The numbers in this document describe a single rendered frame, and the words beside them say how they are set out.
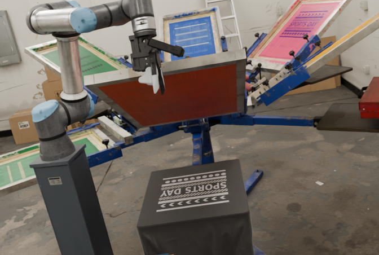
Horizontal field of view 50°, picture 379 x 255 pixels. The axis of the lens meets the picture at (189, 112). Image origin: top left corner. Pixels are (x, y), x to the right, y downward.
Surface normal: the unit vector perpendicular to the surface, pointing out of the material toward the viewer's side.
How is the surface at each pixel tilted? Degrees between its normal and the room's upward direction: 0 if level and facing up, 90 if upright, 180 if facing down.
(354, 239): 0
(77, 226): 90
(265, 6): 90
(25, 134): 90
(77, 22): 90
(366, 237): 0
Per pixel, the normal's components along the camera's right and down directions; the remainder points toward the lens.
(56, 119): 0.72, 0.09
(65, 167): -0.16, 0.33
